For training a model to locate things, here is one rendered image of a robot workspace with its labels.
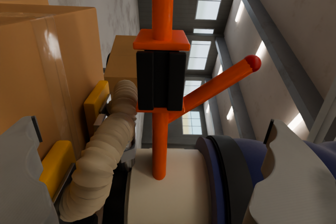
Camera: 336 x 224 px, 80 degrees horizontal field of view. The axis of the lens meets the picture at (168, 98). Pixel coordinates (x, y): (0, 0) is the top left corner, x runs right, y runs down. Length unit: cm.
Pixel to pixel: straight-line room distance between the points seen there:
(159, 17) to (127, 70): 149
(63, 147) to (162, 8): 19
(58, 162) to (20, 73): 10
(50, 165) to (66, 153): 3
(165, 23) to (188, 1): 920
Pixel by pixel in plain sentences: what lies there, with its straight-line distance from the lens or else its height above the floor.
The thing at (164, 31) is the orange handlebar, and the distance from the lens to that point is 22.
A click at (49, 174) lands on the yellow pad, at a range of 25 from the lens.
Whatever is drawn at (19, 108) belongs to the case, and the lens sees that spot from 24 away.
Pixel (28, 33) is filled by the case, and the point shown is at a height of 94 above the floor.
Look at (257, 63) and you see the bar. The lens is 27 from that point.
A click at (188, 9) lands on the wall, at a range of 955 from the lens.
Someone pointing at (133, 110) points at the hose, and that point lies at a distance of 31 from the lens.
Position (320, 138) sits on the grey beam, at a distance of 335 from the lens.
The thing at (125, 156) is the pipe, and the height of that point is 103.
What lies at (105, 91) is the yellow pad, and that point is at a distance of 42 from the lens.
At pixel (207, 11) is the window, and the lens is 969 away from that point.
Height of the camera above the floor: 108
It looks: 2 degrees up
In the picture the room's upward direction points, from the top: 91 degrees clockwise
